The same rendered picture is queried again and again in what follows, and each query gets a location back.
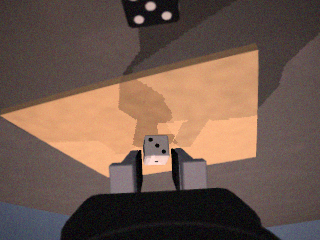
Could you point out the black die with white pips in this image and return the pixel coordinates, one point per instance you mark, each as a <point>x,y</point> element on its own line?
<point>140,13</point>

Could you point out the orange flat mat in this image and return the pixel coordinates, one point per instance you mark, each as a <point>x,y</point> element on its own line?
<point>205,105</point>

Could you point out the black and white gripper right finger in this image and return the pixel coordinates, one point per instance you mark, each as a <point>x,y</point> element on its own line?
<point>187,172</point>

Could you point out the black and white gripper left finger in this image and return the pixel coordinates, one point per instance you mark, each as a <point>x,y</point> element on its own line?
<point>127,176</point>

